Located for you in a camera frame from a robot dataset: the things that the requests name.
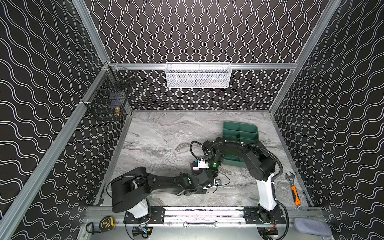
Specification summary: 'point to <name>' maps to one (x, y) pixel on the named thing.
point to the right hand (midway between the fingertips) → (210, 181)
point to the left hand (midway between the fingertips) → (209, 182)
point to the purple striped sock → (195, 164)
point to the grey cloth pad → (312, 227)
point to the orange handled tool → (291, 176)
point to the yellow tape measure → (107, 223)
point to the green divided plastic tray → (238, 131)
